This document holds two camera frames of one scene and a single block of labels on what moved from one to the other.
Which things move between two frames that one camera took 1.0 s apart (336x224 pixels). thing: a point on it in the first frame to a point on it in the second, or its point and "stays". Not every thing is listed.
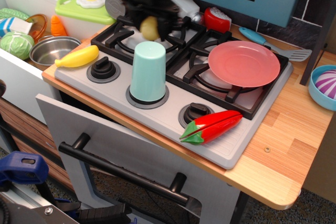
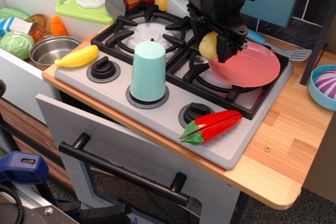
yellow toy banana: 78,57 stays
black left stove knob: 103,71 stays
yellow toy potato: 149,28 to 208,45
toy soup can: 114,4 stays
